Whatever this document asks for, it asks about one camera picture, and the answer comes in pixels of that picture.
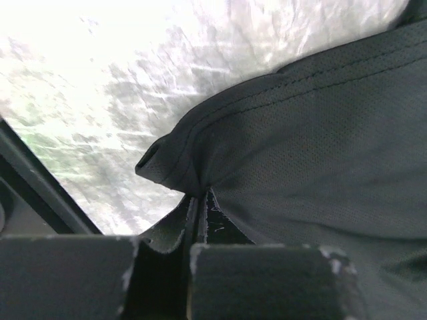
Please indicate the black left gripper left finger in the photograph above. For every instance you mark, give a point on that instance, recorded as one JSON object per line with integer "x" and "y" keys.
{"x": 95, "y": 276}

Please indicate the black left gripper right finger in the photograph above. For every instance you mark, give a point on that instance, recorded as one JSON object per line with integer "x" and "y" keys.
{"x": 233, "y": 278}

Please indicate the black t shirt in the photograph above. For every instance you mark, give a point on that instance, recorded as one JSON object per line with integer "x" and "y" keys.
{"x": 328, "y": 151}

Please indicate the black base crossbar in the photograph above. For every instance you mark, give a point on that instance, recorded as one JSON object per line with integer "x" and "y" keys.
{"x": 29, "y": 178}

